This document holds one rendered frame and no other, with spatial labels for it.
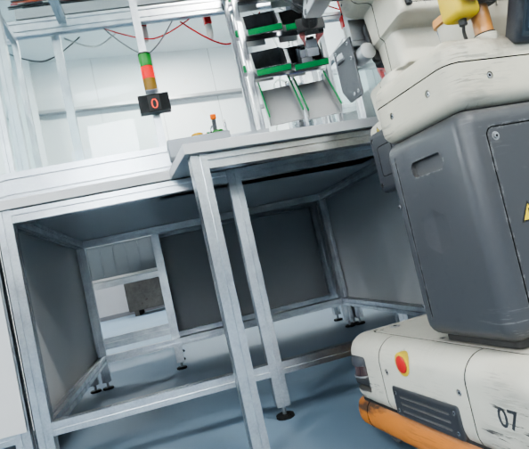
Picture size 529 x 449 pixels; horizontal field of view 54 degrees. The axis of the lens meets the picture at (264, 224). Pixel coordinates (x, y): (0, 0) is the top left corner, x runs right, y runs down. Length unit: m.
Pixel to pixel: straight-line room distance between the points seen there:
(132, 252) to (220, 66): 8.21
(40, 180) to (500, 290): 1.40
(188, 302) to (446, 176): 2.65
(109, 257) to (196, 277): 0.70
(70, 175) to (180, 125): 9.23
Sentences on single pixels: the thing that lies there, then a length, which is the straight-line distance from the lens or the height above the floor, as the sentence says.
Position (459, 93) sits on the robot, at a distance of 0.94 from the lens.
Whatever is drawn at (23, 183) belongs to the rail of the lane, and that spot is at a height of 0.92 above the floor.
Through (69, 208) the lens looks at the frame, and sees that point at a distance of 1.72.
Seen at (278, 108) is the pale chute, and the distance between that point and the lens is 2.06.
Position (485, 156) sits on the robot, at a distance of 0.93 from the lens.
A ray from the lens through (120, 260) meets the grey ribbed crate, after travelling 3.79.
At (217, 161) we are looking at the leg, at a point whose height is 0.80.
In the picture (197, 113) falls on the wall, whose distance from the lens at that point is 11.12.
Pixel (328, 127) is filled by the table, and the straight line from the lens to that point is 1.54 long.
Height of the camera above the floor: 0.52
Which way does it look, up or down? 4 degrees up
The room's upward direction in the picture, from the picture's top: 13 degrees counter-clockwise
